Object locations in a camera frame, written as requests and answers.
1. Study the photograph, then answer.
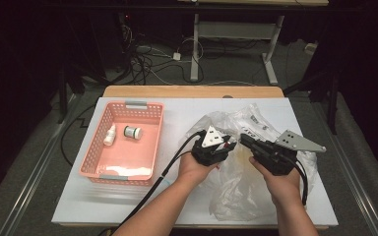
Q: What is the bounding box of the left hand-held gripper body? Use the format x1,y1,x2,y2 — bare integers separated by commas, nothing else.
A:
191,125,230,167

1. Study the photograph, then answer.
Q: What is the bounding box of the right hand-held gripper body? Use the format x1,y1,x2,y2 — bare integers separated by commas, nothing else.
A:
250,130,328,176

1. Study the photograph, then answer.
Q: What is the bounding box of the clear plastic bag smiley print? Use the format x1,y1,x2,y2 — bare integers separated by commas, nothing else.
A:
185,102,319,222

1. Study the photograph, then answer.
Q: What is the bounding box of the pink perforated plastic basket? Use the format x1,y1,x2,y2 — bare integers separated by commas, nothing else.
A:
79,100,165,187

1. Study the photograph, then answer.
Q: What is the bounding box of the person's left hand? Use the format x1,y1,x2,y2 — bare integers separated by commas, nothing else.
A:
176,151,221,185

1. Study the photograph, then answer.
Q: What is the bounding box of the person's right hand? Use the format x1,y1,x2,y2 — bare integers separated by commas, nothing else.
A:
248,156,303,206

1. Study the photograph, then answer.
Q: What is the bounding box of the white board table cover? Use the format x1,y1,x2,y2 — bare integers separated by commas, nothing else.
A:
51,96,339,227

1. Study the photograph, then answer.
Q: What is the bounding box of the black metal stand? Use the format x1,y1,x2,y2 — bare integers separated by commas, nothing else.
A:
283,65,339,136

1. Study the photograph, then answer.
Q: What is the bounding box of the small white jar green label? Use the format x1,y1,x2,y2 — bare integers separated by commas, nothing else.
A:
123,125,144,140

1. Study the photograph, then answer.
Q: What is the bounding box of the beige power strip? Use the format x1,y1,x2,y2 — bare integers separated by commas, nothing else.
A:
304,42,318,55

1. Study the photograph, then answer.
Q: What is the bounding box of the white dropper bottle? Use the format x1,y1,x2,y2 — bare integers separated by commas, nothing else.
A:
102,124,117,147

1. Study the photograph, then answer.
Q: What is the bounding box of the black computer tower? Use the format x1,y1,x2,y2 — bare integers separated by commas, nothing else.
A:
116,12,137,68

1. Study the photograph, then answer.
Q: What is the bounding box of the right hand-held gripper black cable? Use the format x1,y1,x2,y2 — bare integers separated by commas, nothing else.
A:
288,156,309,207

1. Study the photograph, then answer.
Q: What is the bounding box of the hand-held gripper black cable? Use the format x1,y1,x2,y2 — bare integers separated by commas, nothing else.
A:
288,156,309,207
109,130,208,236

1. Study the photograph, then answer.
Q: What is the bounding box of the left hand-held gripper black cable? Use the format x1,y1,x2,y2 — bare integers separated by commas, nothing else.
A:
109,130,208,236

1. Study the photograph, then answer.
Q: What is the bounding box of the metal floor rail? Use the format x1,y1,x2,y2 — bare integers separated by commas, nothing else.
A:
0,94,80,236
311,101,378,236

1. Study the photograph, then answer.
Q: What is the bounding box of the tangle of floor cables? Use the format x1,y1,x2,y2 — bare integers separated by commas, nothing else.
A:
121,24,211,87

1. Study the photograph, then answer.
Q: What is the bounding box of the white metal frame desk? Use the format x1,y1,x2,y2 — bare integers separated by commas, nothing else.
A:
176,0,330,86

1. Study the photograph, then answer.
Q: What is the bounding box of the black floor cable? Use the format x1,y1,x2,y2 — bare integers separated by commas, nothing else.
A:
60,103,96,167

